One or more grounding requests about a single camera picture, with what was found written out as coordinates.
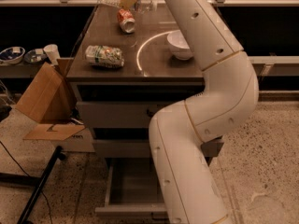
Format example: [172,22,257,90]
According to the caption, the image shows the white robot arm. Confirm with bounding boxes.
[149,0,259,224]

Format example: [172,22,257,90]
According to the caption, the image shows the bottom grey drawer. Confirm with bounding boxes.
[94,158,223,221]

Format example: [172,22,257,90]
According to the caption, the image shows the black stand leg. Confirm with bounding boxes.
[0,146,65,224]

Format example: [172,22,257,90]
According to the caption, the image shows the top grey drawer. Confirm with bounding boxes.
[78,84,204,129]

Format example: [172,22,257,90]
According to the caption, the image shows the green white crushed can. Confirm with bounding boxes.
[85,46,124,68]

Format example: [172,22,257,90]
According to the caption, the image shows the grey drawer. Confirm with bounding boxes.
[91,128,225,159]
[94,158,223,221]
[78,84,204,129]

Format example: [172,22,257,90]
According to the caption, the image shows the white paper cup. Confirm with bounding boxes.
[43,44,60,64]

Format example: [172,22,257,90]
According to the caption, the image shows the middle grey drawer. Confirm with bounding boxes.
[91,128,225,159]

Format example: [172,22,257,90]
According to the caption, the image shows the blue white bowl right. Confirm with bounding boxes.
[24,49,48,64]

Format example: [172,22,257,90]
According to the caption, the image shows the red soda can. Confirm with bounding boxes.
[117,9,135,34]

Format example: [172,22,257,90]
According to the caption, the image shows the grey drawer cabinet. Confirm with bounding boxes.
[65,3,252,161]

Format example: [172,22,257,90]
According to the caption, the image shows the white ceramic bowl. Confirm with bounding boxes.
[167,30,193,61]

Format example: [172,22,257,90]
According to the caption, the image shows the black floor cable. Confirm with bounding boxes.
[0,140,54,224]

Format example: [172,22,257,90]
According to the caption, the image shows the brown cardboard box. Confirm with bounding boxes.
[15,63,85,141]

